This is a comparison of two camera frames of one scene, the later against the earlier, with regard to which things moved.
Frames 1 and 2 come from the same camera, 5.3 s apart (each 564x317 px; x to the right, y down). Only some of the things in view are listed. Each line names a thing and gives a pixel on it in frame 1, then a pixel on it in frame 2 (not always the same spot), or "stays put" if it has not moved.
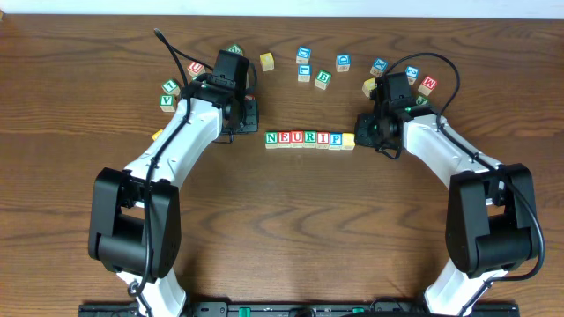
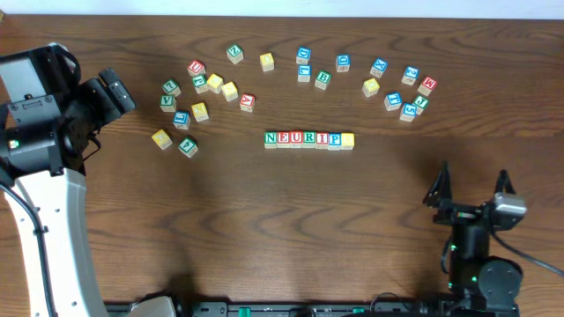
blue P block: x=335 y=141 stays put
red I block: x=322 y=140 stays put
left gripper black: x=248 y=116 to x=107 y=94
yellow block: x=348 y=141 stays put
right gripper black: x=364 y=132 to x=465 y=214
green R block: x=310 y=139 stays put
